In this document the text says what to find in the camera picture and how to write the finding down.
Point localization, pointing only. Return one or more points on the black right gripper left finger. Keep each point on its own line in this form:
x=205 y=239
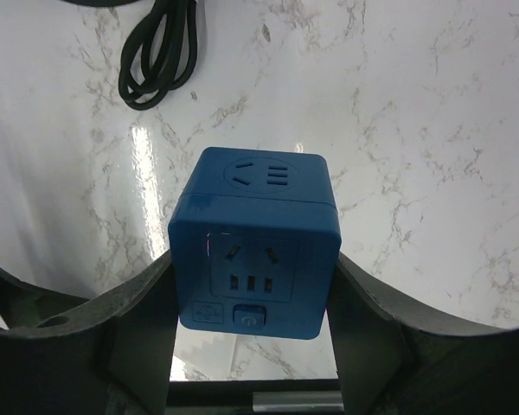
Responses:
x=112 y=354

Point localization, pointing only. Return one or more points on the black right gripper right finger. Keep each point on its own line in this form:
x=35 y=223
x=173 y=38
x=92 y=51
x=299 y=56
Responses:
x=397 y=355

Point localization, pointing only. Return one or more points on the blue cube socket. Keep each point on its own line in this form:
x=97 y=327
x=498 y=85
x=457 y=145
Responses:
x=254 y=241

